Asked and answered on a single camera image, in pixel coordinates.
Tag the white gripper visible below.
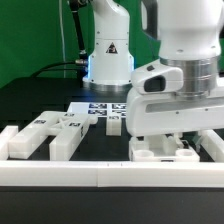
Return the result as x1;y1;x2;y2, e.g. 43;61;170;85
126;88;224;148

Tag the white chair seat part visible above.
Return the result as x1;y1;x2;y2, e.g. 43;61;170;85
129;135;200;162

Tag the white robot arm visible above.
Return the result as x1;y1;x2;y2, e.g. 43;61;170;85
83;0;224;139

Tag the white chair back part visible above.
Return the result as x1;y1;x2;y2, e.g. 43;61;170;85
9;111;98;161

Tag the white marker sheet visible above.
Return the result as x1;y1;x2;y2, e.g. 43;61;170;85
68;102;126;118

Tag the white U-shaped fence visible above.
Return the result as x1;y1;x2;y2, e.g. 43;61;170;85
0;126;224;188

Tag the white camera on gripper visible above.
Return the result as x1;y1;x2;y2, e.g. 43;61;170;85
131;60;184;94

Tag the black cable hose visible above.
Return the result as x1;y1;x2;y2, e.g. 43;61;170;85
31;0;90;78

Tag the thin white cable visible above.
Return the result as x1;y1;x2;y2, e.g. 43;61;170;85
58;0;67;78

